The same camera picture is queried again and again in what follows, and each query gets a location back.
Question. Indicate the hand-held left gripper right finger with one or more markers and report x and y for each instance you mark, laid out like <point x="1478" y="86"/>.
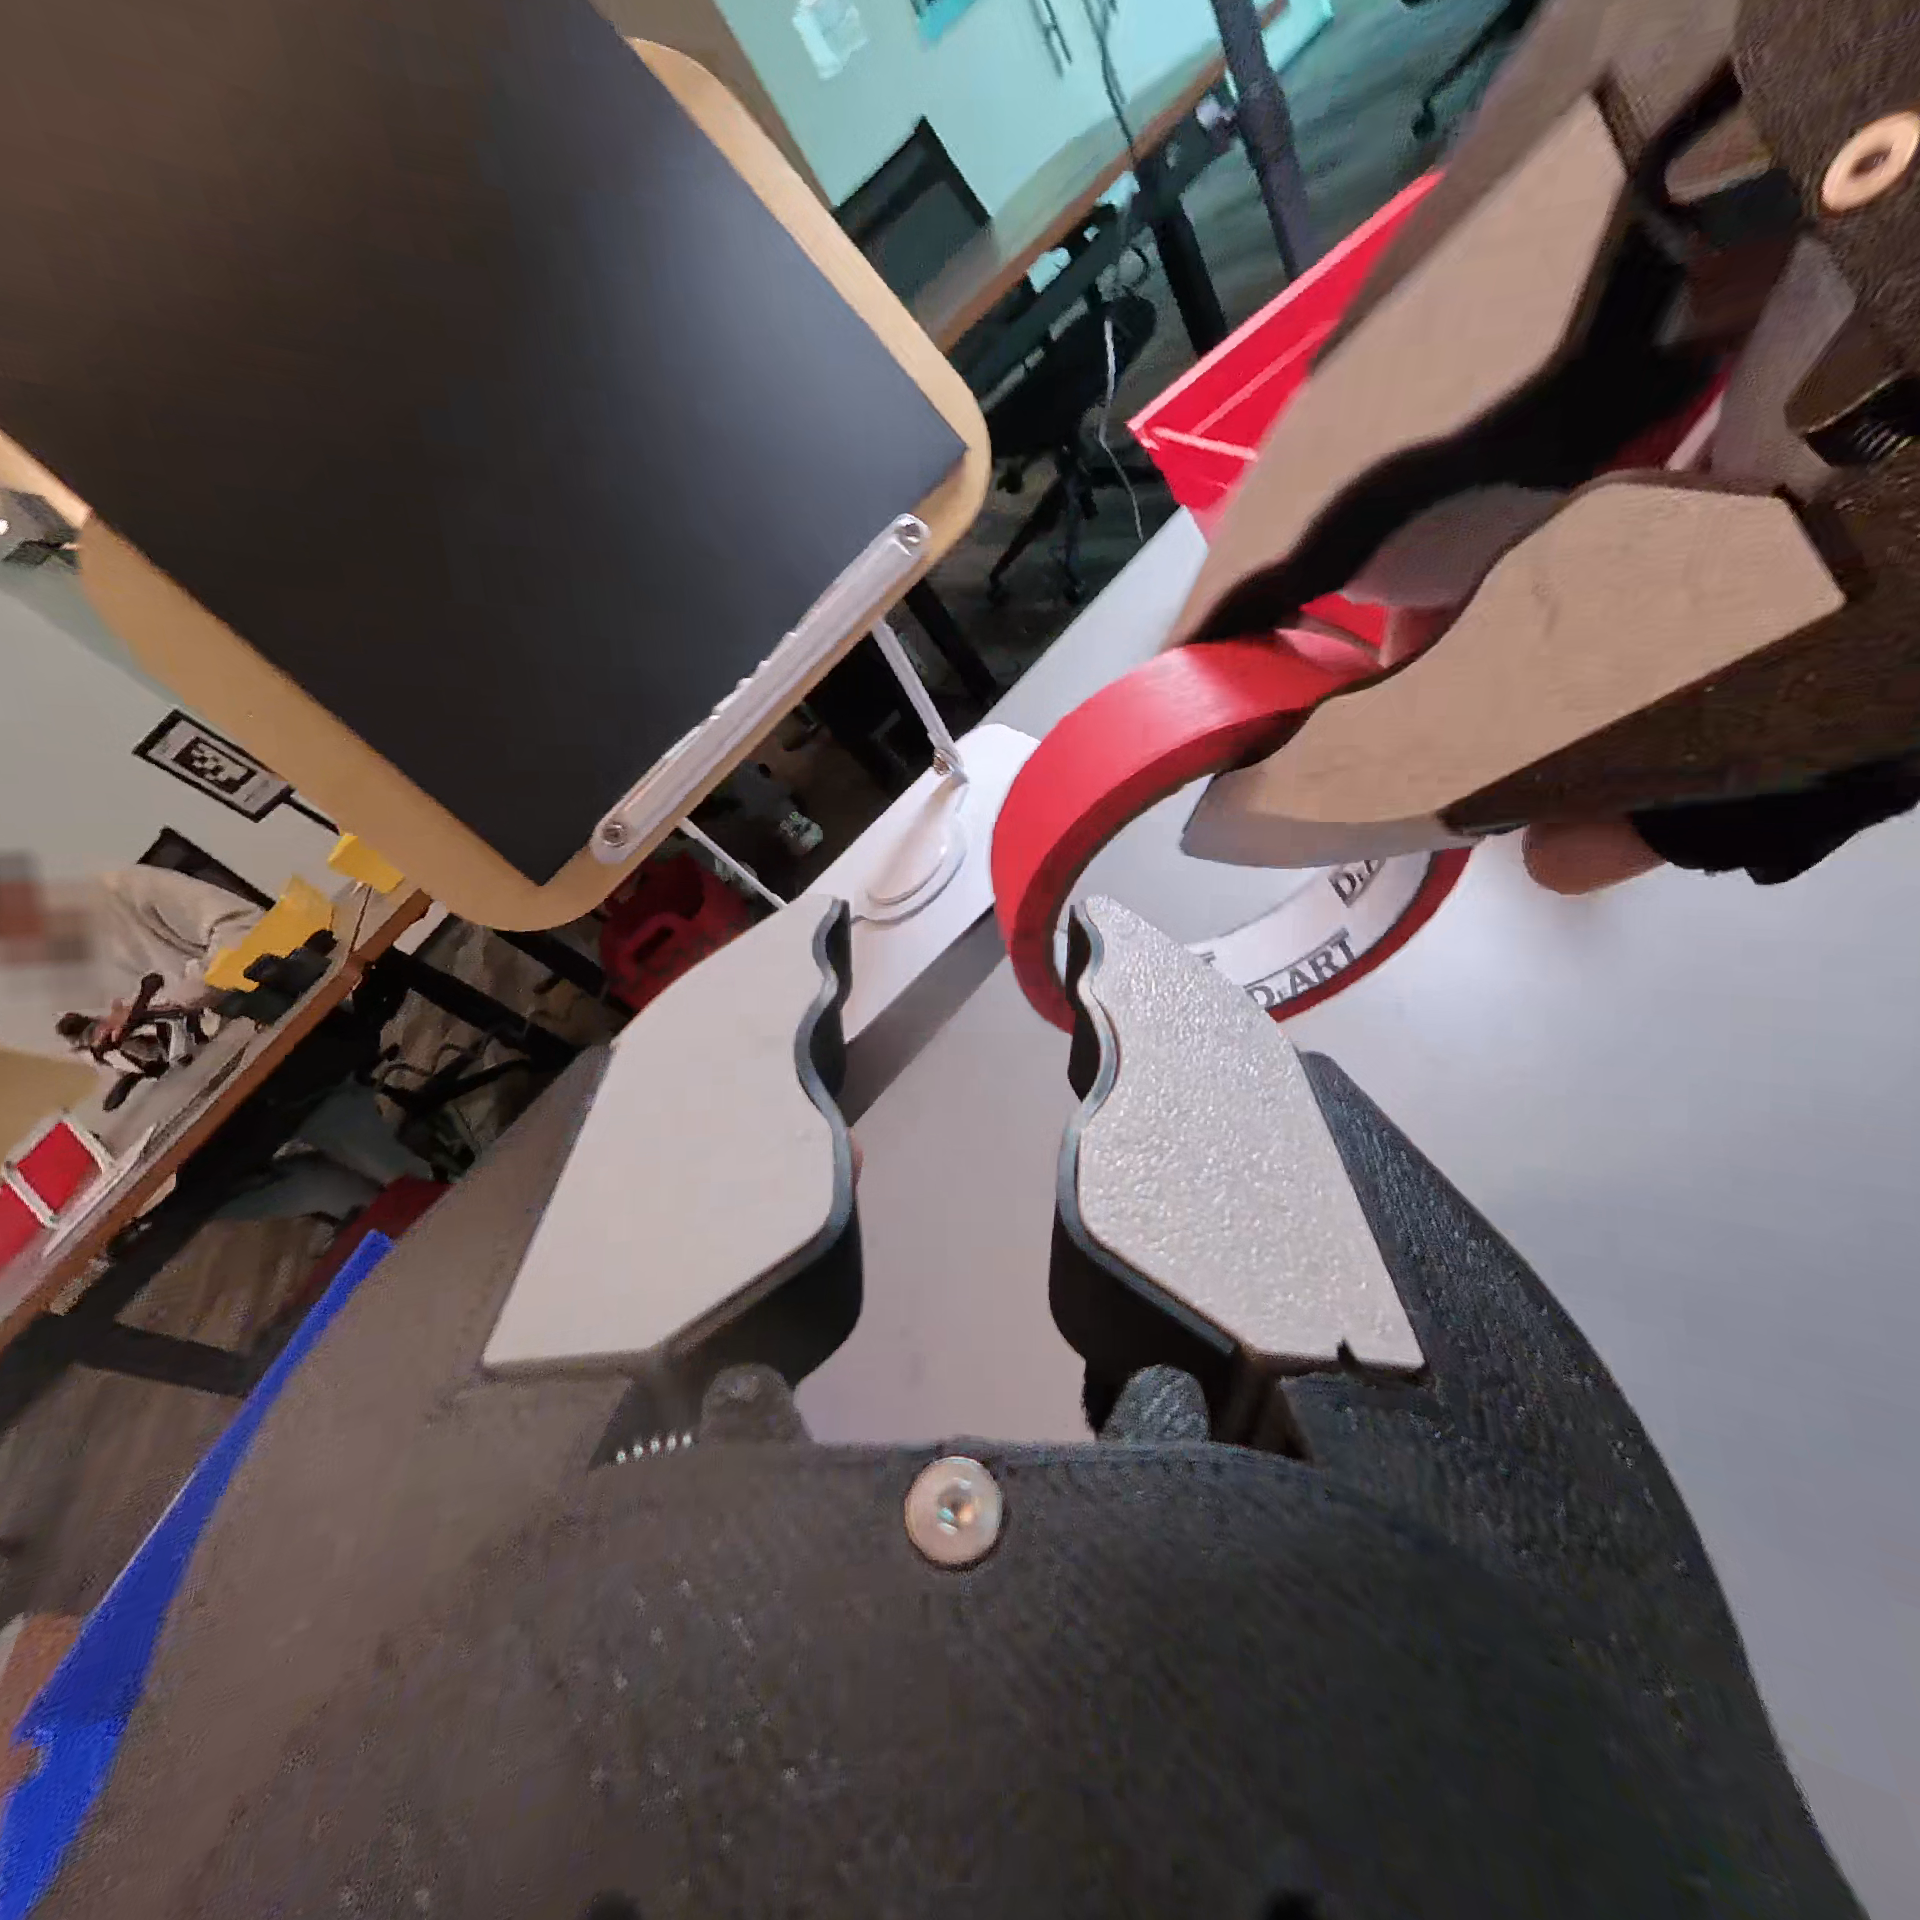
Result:
<point x="1231" y="1184"/>

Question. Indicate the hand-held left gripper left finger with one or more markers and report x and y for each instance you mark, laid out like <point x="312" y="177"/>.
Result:
<point x="690" y="1171"/>

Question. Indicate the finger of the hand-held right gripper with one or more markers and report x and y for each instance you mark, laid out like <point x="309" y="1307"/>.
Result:
<point x="1576" y="646"/>
<point x="1441" y="331"/>

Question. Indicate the red plastic bin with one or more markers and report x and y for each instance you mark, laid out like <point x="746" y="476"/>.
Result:
<point x="1260" y="389"/>
<point x="44" y="1179"/>

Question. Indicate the red tape roll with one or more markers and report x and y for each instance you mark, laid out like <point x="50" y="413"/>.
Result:
<point x="1079" y="796"/>

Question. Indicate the blue plastic bin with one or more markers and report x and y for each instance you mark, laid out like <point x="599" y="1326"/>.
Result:
<point x="136" y="1651"/>

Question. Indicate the yellow plastic object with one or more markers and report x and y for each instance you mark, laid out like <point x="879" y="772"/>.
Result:
<point x="277" y="939"/>

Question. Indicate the person's right hand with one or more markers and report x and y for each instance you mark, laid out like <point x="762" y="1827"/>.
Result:
<point x="1589" y="859"/>

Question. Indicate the red bag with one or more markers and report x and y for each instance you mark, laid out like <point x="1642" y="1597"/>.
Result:
<point x="674" y="932"/>

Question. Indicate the black office chair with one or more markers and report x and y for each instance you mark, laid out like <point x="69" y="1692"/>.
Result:
<point x="1066" y="422"/>

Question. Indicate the background wooden desk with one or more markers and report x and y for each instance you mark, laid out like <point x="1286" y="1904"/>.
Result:
<point x="1049" y="212"/>

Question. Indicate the long wooden desk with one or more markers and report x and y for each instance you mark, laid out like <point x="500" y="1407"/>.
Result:
<point x="196" y="1095"/>

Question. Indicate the framed tag print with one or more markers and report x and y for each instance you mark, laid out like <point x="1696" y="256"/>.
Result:
<point x="217" y="765"/>

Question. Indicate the wooden board with black sheet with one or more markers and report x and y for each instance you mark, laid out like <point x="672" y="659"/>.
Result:
<point x="452" y="376"/>

